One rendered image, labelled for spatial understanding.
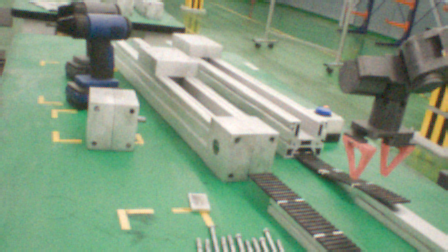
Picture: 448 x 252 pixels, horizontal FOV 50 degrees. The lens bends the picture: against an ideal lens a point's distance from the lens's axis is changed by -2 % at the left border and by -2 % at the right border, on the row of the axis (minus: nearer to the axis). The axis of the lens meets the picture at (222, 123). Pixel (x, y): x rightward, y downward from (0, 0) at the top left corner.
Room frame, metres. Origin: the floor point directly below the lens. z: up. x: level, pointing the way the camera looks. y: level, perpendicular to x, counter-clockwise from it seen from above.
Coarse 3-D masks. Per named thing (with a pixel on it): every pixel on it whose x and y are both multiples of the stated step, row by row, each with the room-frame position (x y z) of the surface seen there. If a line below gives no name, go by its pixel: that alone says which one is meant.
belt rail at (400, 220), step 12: (360, 192) 0.80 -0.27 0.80; (360, 204) 0.80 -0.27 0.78; (372, 204) 0.77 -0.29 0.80; (384, 204) 0.76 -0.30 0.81; (396, 204) 0.76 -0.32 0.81; (384, 216) 0.75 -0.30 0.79; (396, 216) 0.72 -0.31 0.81; (408, 216) 0.73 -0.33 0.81; (396, 228) 0.72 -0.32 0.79; (408, 228) 0.70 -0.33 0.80; (420, 228) 0.69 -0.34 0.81; (432, 228) 0.70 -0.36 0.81; (408, 240) 0.69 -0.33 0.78; (420, 240) 0.68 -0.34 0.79; (432, 240) 0.66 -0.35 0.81; (444, 240) 0.66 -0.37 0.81
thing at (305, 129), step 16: (176, 48) 1.58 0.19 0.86; (208, 64) 1.40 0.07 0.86; (224, 64) 1.44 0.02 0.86; (208, 80) 1.34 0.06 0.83; (224, 80) 1.26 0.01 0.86; (240, 80) 1.33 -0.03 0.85; (256, 80) 1.30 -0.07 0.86; (224, 96) 1.26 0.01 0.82; (240, 96) 1.19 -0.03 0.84; (256, 96) 1.13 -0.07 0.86; (272, 96) 1.18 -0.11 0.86; (256, 112) 1.10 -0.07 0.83; (272, 112) 1.04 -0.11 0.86; (288, 112) 1.11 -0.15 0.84; (304, 112) 1.06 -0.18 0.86; (288, 128) 1.00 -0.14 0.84; (304, 128) 1.05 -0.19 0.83; (320, 128) 1.02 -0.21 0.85; (288, 144) 0.98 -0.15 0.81; (304, 144) 1.00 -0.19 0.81; (320, 144) 1.02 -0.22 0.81
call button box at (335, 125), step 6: (318, 114) 1.15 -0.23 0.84; (324, 114) 1.15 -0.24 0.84; (330, 120) 1.13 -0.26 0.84; (336, 120) 1.14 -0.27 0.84; (342, 120) 1.14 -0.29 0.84; (330, 126) 1.13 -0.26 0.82; (336, 126) 1.14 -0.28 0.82; (342, 126) 1.15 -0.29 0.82; (330, 132) 1.13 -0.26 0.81; (336, 132) 1.14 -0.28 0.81; (330, 138) 1.13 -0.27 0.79; (336, 138) 1.14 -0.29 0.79
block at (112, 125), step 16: (96, 96) 0.88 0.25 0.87; (112, 96) 0.90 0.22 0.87; (128, 96) 0.92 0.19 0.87; (96, 112) 0.85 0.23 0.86; (112, 112) 0.86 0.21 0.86; (128, 112) 0.87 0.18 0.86; (96, 128) 0.85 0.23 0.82; (112, 128) 0.86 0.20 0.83; (128, 128) 0.87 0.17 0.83; (96, 144) 0.85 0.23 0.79; (112, 144) 0.86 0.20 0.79; (128, 144) 0.88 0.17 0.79
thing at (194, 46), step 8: (176, 40) 1.58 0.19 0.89; (184, 40) 1.52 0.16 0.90; (192, 40) 1.53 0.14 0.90; (200, 40) 1.56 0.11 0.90; (208, 40) 1.58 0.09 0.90; (184, 48) 1.51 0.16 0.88; (192, 48) 1.47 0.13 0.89; (200, 48) 1.49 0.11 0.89; (208, 48) 1.50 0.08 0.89; (216, 48) 1.51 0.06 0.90; (192, 56) 1.48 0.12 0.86; (200, 56) 1.49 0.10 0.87; (208, 56) 1.50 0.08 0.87; (216, 56) 1.51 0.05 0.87
